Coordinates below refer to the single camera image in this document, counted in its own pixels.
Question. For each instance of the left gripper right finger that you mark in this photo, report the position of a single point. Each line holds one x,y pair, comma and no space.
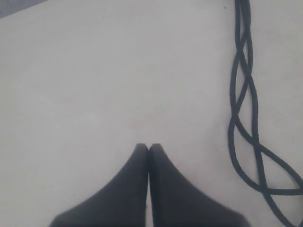
176,202

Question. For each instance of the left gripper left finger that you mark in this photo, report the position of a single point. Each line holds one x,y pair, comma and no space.
120,203

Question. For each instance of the grey backdrop cloth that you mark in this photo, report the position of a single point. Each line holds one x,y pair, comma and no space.
8,7

